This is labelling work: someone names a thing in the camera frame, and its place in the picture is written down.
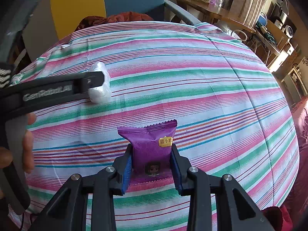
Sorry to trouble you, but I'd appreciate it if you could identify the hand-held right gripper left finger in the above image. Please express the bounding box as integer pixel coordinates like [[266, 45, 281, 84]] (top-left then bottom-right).
[[29, 144, 133, 231]]

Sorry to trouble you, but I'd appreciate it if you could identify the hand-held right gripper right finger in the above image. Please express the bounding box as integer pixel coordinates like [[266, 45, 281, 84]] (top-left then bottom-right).
[[170, 144, 275, 231]]

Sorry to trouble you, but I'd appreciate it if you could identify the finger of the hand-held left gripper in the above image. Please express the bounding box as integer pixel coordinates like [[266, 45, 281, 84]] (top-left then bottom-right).
[[73, 72, 107, 95]]

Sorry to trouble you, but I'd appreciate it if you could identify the purple snack packet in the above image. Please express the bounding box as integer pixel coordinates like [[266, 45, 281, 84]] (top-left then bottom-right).
[[117, 120, 178, 186]]

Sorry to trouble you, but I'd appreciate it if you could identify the person's left hand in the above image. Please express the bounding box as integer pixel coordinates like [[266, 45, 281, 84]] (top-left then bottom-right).
[[0, 113, 37, 174]]

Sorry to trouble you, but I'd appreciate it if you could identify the dark red cloth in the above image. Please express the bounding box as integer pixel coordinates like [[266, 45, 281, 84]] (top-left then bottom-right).
[[77, 12, 154, 32]]

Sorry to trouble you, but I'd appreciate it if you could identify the grey yellow blue chair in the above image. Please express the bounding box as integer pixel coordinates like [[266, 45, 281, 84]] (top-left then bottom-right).
[[14, 0, 203, 64]]

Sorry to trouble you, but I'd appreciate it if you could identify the striped tablecloth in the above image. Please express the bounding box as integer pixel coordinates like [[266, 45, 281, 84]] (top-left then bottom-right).
[[10, 20, 300, 231]]

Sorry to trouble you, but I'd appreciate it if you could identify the magenta blanket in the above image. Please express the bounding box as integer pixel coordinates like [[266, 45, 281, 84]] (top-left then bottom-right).
[[280, 96, 308, 231]]

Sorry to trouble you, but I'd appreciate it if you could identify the wooden desk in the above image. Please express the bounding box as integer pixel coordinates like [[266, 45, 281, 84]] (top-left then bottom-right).
[[175, 0, 257, 34]]

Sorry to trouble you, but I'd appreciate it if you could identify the white small shelf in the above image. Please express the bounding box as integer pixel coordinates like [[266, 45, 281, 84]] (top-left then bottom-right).
[[281, 65, 307, 101]]

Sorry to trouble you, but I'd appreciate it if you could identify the dark green object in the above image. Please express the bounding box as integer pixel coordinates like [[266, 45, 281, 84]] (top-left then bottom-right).
[[255, 21, 275, 44]]

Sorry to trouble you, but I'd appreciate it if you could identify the cardboard box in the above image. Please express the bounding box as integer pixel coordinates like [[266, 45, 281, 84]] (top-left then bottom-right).
[[265, 19, 289, 45]]

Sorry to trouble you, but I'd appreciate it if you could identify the blue plastic container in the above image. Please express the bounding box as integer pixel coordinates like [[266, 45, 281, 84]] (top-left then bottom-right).
[[257, 12, 268, 27]]

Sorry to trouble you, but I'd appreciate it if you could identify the beige striped window curtain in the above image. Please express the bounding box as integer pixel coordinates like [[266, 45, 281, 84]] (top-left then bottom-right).
[[237, 0, 272, 28]]

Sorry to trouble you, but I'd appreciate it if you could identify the black silver stereo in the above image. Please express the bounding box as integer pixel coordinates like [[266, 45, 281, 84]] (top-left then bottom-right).
[[269, 0, 298, 38]]

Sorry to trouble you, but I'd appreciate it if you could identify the white cable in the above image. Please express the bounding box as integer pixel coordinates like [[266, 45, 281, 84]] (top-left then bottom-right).
[[225, 29, 248, 42]]

